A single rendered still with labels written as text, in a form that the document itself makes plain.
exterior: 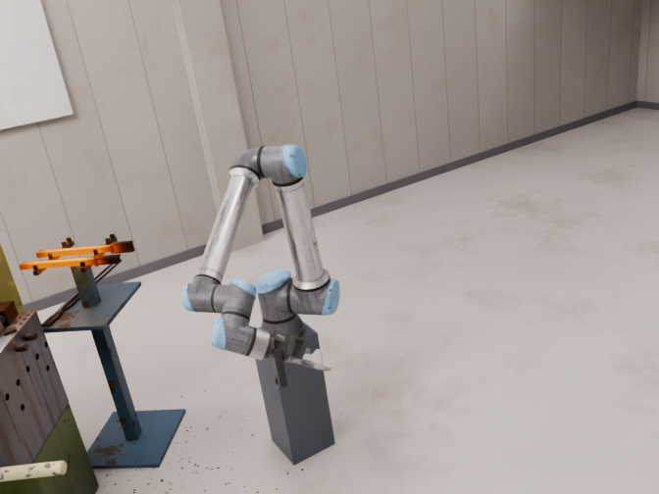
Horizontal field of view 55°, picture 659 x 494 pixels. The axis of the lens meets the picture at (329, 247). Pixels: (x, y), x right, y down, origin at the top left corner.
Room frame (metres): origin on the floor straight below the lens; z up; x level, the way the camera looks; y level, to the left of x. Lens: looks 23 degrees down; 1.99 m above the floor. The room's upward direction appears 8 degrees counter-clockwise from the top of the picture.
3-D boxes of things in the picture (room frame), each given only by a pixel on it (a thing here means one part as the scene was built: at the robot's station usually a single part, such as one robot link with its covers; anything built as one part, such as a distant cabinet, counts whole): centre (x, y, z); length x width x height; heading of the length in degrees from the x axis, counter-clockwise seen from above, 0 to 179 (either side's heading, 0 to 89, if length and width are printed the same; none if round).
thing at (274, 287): (2.37, 0.24, 0.79); 0.17 x 0.15 x 0.18; 69
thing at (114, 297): (2.57, 1.09, 0.76); 0.40 x 0.30 x 0.02; 171
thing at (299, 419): (2.37, 0.25, 0.30); 0.22 x 0.22 x 0.60; 29
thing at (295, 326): (2.37, 0.25, 0.65); 0.19 x 0.19 x 0.10
